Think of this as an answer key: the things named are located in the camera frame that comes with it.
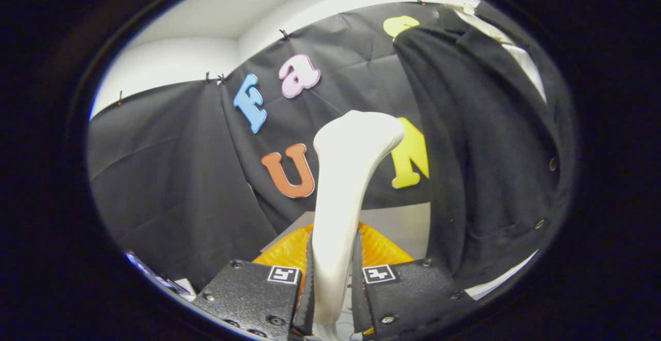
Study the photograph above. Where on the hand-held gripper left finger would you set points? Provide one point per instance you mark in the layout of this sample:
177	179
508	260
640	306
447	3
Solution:
308	305

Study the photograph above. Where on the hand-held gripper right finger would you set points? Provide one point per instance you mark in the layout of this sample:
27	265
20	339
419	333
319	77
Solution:
359	305

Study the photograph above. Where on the white garment steamer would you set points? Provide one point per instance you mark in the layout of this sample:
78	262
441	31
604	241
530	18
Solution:
341	201

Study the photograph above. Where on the black suit jacket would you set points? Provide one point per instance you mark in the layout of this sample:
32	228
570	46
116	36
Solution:
480	150

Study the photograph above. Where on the grey metal cabinet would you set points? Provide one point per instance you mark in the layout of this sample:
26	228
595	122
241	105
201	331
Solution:
403	227

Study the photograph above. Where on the dark shiny device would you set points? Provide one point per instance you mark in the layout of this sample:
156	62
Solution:
150	274

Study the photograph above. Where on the black backdrop cloth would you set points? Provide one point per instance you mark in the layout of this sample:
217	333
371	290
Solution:
170	175

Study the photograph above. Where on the white mannequin torso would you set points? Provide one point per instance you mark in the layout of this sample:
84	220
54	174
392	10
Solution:
529	70

